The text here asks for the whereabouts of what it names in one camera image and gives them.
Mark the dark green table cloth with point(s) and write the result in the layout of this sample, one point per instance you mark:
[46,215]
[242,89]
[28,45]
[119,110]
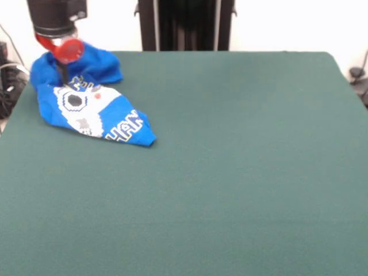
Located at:
[201,187]

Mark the black equipment pile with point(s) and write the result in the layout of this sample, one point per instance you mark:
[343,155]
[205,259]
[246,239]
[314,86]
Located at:
[10,89]

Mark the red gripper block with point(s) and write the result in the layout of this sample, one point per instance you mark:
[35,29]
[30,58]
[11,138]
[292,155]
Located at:
[67,51]

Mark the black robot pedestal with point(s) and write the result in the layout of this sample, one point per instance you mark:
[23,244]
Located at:
[184,26]

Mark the blue printed t-shirt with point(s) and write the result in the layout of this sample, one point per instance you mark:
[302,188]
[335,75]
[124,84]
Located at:
[86,109]

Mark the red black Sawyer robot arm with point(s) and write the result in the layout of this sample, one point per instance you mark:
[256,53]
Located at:
[53,15]

